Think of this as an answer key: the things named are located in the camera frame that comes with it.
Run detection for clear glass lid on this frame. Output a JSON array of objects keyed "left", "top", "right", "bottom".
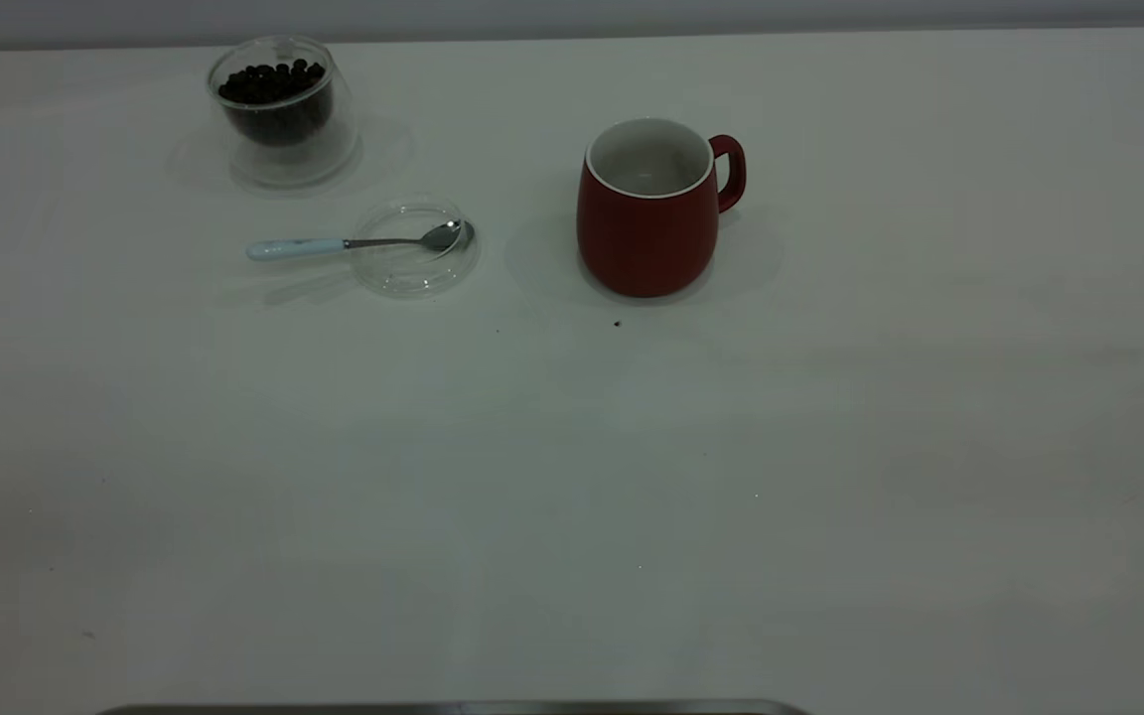
[{"left": 347, "top": 197, "right": 481, "bottom": 299}]

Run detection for clear glass jar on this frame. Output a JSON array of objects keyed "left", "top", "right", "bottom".
[{"left": 207, "top": 34, "right": 360, "bottom": 189}]

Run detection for dark coffee beans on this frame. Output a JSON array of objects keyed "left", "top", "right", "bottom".
[{"left": 216, "top": 60, "right": 333, "bottom": 147}]

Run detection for red ceramic mug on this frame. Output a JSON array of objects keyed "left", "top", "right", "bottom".
[{"left": 577, "top": 117, "right": 748, "bottom": 299}]

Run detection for metal spoon with white handle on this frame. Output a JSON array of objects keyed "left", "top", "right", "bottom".
[{"left": 245, "top": 219, "right": 476, "bottom": 262}]

